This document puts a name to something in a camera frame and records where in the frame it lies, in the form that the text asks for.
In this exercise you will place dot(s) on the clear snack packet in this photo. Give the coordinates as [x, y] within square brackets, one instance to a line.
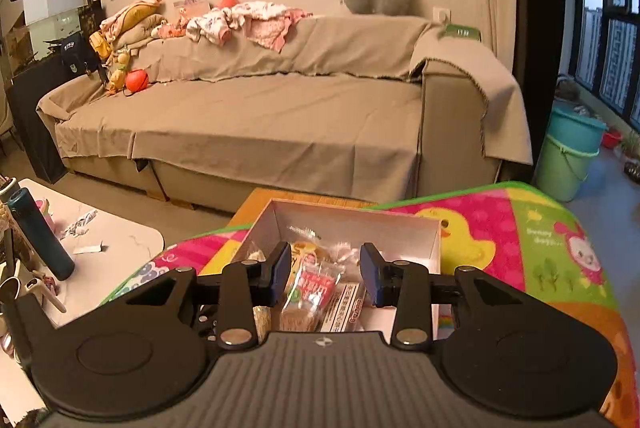
[302, 233]

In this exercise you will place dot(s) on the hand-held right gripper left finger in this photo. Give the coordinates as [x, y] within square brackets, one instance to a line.
[277, 275]

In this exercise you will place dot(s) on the orange toy ball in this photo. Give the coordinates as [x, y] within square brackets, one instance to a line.
[136, 80]

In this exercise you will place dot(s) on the yellow snack packet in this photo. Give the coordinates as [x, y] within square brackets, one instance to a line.
[306, 253]

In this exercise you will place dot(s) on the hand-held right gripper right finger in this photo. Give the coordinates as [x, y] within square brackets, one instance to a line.
[374, 275]

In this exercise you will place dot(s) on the green tissue box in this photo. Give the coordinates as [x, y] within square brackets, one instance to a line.
[460, 31]

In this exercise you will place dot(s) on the red plastic basin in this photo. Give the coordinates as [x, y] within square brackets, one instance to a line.
[611, 139]

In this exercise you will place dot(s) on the balcony window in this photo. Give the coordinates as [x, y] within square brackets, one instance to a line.
[615, 48]

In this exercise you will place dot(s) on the crumpled white wrapper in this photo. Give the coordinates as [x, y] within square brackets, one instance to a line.
[80, 223]

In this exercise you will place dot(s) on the white coffee table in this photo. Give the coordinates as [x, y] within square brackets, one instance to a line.
[115, 248]

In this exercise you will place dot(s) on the white wall socket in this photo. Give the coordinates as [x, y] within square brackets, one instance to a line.
[442, 15]

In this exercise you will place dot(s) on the pink cardboard box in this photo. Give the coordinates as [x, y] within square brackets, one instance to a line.
[380, 228]

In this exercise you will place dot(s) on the white label snack packet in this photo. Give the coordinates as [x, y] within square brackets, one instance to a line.
[347, 308]

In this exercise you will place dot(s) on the light green plastic bucket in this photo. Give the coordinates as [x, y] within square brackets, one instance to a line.
[562, 171]

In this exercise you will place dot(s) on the beige sofa cover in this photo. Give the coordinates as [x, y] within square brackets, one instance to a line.
[280, 108]

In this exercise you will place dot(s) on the red label snack packet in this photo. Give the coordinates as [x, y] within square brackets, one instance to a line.
[312, 290]

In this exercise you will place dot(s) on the white paper scrap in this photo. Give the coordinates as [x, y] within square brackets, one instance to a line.
[90, 249]

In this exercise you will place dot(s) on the folded yellow blanket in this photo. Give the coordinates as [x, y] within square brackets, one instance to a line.
[135, 21]

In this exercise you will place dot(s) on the beige sofa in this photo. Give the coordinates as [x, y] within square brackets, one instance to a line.
[450, 123]

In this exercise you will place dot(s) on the yellow plush toy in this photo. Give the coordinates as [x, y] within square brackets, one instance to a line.
[117, 71]

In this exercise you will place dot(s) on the teal plastic bucket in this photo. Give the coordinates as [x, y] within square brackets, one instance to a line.
[575, 126]

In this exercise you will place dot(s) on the dark teal bottle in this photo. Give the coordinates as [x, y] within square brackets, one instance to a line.
[42, 233]

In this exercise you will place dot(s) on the black cabinet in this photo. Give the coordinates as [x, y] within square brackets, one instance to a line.
[35, 118]

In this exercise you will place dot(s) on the colourful printed play mat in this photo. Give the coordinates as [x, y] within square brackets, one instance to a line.
[540, 258]

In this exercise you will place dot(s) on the glass fish tank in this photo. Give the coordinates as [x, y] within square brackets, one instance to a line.
[45, 23]

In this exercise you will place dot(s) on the pile of pink baby clothes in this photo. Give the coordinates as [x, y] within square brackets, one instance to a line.
[240, 21]

